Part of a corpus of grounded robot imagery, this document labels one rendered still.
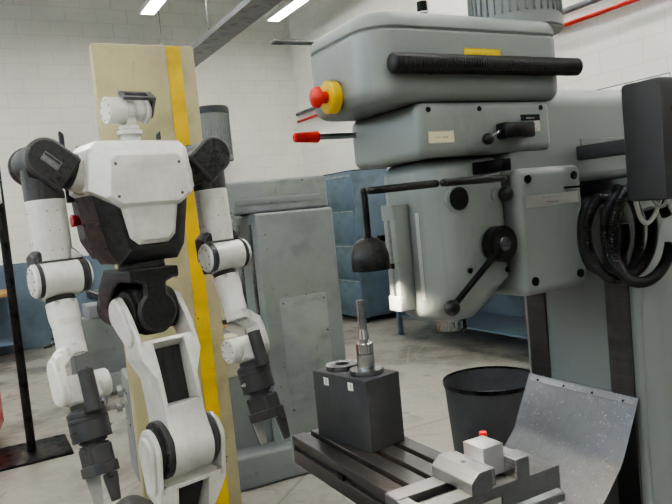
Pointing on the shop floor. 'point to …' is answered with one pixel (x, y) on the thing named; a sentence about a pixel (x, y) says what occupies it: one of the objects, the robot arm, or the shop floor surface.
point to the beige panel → (176, 92)
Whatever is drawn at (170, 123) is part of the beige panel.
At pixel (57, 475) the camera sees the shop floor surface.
